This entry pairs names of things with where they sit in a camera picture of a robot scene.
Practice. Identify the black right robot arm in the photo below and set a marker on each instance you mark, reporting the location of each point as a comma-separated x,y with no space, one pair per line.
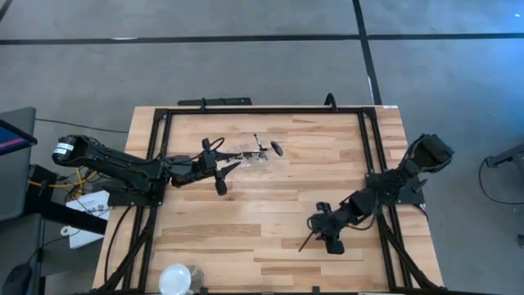
409,172

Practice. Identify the clear acrylic brush organizer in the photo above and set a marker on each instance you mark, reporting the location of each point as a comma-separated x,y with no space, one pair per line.
251,160

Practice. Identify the black frame clamp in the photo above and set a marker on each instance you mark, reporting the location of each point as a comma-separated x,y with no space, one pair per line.
331,102
202,104

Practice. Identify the black desk stand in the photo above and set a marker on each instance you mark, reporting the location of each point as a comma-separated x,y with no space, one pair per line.
61,213

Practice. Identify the black power bar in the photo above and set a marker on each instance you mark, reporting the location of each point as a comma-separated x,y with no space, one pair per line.
213,101

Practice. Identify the large fluffy powder brush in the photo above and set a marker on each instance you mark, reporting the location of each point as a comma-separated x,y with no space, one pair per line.
277,148

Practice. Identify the table-level camera mount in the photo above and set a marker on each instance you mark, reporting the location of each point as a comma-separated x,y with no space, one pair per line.
316,291

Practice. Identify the black computer mouse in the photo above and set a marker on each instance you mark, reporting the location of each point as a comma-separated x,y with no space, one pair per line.
16,280

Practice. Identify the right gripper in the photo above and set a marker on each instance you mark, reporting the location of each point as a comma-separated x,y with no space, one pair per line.
337,221

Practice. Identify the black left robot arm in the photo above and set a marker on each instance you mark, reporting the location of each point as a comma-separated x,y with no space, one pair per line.
106,160

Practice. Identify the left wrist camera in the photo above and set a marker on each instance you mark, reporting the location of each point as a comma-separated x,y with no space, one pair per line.
221,186

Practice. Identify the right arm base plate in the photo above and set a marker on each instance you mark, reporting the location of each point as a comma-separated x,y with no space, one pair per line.
413,198

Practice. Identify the small-head thin makeup brush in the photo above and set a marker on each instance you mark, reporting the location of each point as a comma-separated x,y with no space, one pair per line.
258,143

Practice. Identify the long thin black makeup brush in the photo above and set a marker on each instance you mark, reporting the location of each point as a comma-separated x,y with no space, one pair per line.
306,242

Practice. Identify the white paper sheets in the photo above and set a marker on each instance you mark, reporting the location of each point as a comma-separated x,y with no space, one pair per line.
88,205

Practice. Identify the clear round container white lid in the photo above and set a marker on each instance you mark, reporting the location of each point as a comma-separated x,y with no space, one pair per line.
176,280

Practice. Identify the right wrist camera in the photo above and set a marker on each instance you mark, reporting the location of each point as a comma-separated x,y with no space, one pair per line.
335,247

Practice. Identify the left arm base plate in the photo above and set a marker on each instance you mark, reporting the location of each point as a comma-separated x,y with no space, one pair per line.
135,201

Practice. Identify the laptop screen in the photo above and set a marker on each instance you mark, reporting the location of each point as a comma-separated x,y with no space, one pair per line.
14,137

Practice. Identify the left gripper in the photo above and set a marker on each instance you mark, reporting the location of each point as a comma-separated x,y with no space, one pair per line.
188,168

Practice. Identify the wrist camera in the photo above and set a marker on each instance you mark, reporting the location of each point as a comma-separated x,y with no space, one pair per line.
335,247
221,186

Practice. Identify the black metal table frame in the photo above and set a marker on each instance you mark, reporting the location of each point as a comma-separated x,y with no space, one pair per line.
262,110

